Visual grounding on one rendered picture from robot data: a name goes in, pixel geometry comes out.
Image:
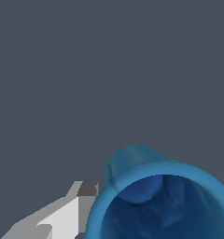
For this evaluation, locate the blue mug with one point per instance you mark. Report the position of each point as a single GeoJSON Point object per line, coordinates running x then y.
{"type": "Point", "coordinates": [166, 199]}

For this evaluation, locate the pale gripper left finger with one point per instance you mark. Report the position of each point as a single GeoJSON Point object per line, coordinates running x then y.
{"type": "Point", "coordinates": [62, 214]}

